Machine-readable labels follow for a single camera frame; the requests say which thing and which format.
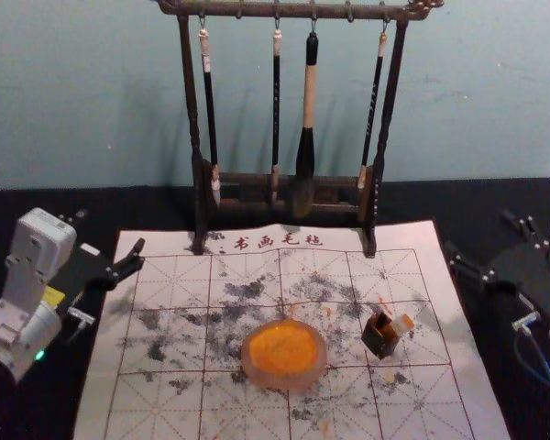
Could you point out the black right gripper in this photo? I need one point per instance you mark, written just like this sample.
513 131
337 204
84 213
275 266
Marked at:
527 275

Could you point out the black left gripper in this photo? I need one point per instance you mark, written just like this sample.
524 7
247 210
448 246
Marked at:
84 270

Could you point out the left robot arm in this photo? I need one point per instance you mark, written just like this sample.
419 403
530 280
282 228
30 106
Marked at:
27 275

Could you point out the black table cloth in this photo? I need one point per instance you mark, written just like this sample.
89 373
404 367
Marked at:
495 201

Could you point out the dark wooden brush rack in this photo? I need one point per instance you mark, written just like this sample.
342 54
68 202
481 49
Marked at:
194 137

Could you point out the thin black calligraphy brush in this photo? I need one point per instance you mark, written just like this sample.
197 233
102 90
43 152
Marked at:
373 105
276 91
209 105

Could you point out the white felt mat red grid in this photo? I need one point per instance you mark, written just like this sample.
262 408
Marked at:
201 403

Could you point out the round dish of orange pigment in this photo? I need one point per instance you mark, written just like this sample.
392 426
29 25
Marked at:
282 353

